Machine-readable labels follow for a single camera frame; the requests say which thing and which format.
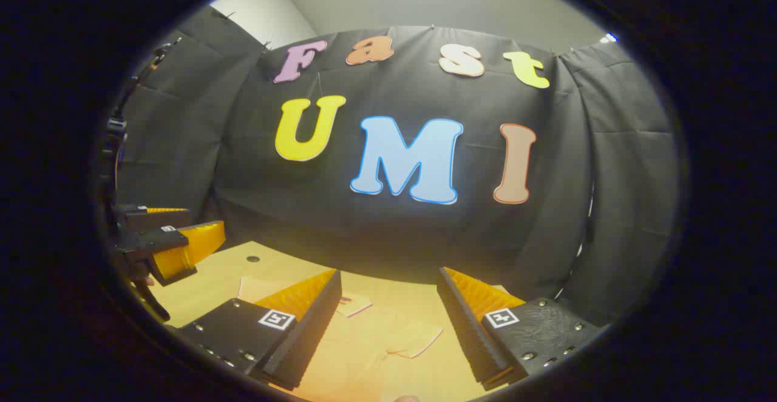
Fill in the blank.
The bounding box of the orange polo T-shirt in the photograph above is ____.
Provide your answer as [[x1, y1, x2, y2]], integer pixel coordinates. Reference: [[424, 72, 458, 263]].
[[238, 276, 483, 402]]

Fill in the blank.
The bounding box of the black jointed stand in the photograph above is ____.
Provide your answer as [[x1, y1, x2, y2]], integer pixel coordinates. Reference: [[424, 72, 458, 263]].
[[100, 38, 183, 208]]

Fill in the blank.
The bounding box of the black backdrop cloth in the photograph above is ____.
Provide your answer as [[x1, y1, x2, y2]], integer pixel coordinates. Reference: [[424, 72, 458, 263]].
[[100, 6, 680, 327]]

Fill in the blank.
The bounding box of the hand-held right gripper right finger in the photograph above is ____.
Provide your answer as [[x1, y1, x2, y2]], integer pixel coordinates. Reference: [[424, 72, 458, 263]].
[[437, 267, 602, 390]]

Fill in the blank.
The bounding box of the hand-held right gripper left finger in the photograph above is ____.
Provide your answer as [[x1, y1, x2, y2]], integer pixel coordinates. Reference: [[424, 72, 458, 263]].
[[176, 268, 342, 390]]

